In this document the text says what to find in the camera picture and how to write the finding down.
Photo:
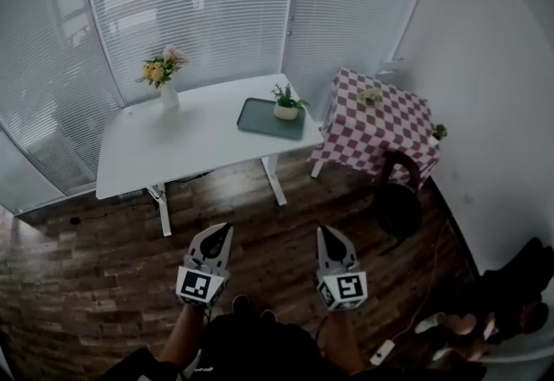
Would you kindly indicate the person's black clothing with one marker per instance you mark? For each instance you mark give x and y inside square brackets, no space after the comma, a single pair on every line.
[259,349]

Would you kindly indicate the person's right forearm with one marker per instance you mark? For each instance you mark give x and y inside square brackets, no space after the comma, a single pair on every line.
[344,340]

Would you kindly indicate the person's black shoe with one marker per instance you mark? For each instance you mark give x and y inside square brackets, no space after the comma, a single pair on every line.
[241,305]
[268,314]

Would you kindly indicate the white table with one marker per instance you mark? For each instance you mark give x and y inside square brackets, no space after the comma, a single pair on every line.
[195,141]

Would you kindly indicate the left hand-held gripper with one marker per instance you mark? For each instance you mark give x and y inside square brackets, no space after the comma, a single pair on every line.
[197,284]

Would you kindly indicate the black bag on floor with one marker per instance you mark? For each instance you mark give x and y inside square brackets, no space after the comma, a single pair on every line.
[398,210]

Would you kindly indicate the dark green tray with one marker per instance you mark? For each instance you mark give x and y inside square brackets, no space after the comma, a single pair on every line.
[259,121]

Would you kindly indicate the person's left forearm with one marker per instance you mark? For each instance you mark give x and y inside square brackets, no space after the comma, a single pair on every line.
[182,336]

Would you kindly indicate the white window blind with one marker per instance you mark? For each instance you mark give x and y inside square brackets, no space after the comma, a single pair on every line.
[346,2]
[43,67]
[216,24]

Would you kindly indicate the white vase with flower bouquet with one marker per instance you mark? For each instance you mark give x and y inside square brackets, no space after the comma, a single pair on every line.
[169,98]

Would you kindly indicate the person's left black shoe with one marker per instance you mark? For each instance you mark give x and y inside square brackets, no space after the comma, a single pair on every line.
[241,305]

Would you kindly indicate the small potted green plant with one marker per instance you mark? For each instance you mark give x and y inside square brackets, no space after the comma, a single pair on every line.
[285,112]

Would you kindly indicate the person's right black shoe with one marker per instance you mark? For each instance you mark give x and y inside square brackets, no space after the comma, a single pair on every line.
[268,314]

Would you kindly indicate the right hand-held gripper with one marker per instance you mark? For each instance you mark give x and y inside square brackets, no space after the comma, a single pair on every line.
[346,288]

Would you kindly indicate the small dark green plant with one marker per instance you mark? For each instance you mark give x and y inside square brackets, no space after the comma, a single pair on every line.
[439,131]

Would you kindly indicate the table with checkered cloth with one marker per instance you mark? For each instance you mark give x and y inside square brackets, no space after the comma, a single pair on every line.
[381,132]

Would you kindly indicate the small pale green plant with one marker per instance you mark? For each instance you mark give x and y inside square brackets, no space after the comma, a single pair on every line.
[369,96]

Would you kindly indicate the white metal rack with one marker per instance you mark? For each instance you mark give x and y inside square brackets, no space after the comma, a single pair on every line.
[391,66]

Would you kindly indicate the white power strip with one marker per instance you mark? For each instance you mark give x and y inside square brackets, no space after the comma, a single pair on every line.
[382,352]

